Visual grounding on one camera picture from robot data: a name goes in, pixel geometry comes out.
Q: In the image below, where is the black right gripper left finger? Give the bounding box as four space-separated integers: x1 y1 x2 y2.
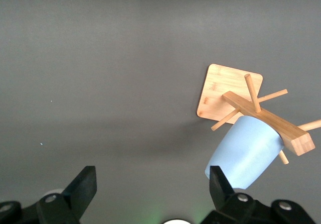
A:
0 165 98 224

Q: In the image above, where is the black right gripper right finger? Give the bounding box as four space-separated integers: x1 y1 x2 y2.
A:
200 165 316 224

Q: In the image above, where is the light blue plastic cup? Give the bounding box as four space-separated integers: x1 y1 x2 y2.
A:
204 115 285 190

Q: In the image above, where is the bamboo cup drying rack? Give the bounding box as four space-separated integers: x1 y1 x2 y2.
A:
196 63 321 165

